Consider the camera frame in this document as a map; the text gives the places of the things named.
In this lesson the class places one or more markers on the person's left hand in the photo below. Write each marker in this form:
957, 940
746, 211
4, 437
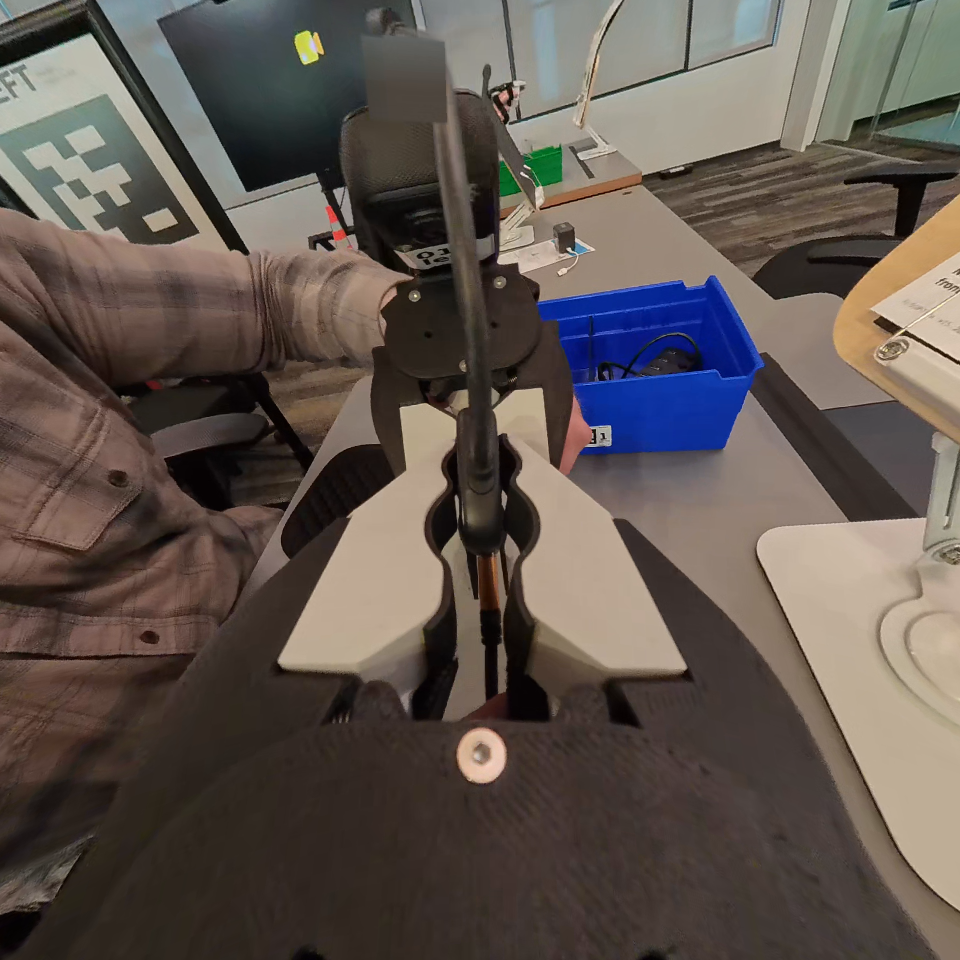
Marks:
578, 435

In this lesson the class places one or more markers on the wooden side table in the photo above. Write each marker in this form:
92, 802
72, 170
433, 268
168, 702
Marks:
600, 183

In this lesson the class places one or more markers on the small black adapter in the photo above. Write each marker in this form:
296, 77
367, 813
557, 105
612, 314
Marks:
564, 237

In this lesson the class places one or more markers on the white stand base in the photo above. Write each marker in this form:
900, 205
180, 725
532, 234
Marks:
840, 645

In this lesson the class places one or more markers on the blue plastic bin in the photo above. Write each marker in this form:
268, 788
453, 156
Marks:
675, 413

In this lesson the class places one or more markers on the person's left forearm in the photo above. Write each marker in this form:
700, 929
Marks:
285, 308

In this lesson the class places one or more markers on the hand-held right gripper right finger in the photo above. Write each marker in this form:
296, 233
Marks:
600, 600

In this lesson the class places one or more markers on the black wrist rest pad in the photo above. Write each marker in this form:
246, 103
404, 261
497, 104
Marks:
338, 495

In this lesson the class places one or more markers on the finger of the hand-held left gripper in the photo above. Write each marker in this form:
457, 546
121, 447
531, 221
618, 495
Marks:
528, 420
428, 428

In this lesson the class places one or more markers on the green plastic bin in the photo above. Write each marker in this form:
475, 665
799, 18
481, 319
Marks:
537, 165

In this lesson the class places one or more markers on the white desk lamp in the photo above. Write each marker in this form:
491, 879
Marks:
597, 75

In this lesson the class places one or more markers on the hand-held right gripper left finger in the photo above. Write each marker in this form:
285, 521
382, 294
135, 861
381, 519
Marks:
360, 600

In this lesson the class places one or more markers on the printed tag board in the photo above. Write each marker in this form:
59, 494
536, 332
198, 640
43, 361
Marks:
90, 150

